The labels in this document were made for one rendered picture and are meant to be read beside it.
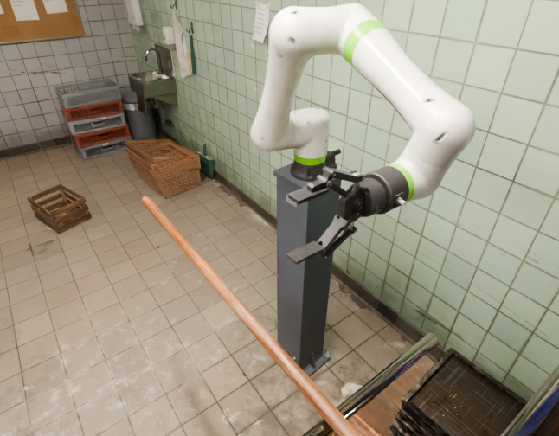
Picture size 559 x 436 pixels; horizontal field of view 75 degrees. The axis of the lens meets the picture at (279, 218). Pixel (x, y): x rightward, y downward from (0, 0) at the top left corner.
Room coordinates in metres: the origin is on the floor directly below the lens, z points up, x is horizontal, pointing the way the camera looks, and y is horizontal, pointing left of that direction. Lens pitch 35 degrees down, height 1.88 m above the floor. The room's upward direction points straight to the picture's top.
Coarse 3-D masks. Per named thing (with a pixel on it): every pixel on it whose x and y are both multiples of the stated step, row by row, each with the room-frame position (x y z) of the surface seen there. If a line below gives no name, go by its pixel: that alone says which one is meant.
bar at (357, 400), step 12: (432, 336) 0.54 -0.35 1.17; (420, 348) 0.51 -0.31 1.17; (432, 348) 0.52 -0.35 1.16; (396, 360) 0.48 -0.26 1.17; (408, 360) 0.48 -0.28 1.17; (384, 372) 0.45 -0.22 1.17; (396, 372) 0.45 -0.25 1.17; (372, 384) 0.42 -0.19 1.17; (384, 384) 0.42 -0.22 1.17; (360, 396) 0.40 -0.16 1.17; (372, 396) 0.40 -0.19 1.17; (348, 408) 0.37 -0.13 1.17; (360, 408) 0.38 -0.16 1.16; (324, 420) 0.35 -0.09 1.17; (312, 432) 0.33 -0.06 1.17; (324, 432) 0.33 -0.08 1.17
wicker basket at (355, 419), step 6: (354, 414) 0.58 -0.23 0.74; (348, 420) 0.59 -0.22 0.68; (354, 420) 0.58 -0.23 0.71; (360, 420) 0.56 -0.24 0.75; (354, 426) 0.57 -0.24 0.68; (360, 426) 0.56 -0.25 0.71; (366, 426) 0.54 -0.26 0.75; (360, 432) 0.55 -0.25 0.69; (366, 432) 0.54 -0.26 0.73; (372, 432) 0.52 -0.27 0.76
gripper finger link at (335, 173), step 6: (324, 168) 0.58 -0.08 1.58; (330, 168) 0.59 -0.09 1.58; (330, 174) 0.57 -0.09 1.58; (336, 174) 0.57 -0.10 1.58; (342, 174) 0.58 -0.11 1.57; (348, 174) 0.60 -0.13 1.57; (360, 174) 0.62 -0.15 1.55; (348, 180) 0.59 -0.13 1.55; (354, 180) 0.60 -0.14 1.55; (360, 180) 0.61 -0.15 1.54
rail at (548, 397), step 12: (552, 384) 0.27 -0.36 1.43; (540, 396) 0.25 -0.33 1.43; (552, 396) 0.25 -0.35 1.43; (528, 408) 0.24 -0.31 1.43; (540, 408) 0.24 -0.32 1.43; (552, 408) 0.24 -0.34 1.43; (528, 420) 0.22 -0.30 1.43; (540, 420) 0.22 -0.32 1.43; (516, 432) 0.21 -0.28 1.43; (528, 432) 0.21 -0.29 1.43
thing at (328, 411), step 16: (160, 224) 0.97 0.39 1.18; (176, 240) 0.87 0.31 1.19; (192, 256) 0.79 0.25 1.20; (208, 272) 0.72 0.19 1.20; (224, 288) 0.66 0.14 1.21; (240, 304) 0.61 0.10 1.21; (256, 320) 0.56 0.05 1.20; (256, 336) 0.52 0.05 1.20; (272, 336) 0.52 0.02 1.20; (272, 352) 0.48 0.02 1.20; (288, 368) 0.44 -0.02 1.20; (304, 384) 0.40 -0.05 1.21; (320, 400) 0.37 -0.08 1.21; (336, 416) 0.34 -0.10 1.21; (336, 432) 0.32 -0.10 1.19; (352, 432) 0.31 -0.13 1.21
